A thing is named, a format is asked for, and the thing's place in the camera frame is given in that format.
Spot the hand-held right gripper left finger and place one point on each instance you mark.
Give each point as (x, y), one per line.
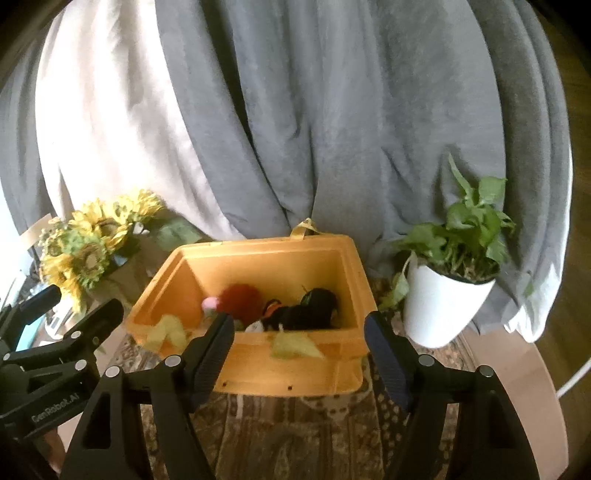
(210, 360)

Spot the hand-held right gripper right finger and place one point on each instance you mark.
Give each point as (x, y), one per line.
(388, 357)

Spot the black mouse plush toy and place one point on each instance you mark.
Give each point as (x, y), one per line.
(300, 318)

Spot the green plant in white pot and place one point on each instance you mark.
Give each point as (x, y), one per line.
(443, 304)

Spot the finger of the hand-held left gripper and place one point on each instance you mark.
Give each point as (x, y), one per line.
(94, 323)
(34, 301)

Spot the patterned brown rug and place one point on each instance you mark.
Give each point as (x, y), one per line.
(286, 434)

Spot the grey curtain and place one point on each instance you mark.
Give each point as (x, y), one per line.
(346, 115)

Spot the white tube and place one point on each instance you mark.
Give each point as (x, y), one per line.
(569, 386)

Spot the white sheer curtain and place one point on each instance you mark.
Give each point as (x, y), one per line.
(538, 318)

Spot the orange storage box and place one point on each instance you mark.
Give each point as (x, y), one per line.
(286, 369)

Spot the beige curtain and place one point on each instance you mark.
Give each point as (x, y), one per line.
(120, 129)

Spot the red plush toy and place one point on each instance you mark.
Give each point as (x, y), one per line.
(238, 300)

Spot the grey vase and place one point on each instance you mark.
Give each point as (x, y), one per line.
(122, 277)

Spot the white paper strip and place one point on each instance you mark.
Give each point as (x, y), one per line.
(33, 231)

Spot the blue cloth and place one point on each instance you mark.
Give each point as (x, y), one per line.
(23, 334)

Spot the yellow sunflower bouquet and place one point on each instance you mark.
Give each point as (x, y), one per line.
(78, 258)

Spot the pink plush toy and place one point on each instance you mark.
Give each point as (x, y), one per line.
(209, 303)

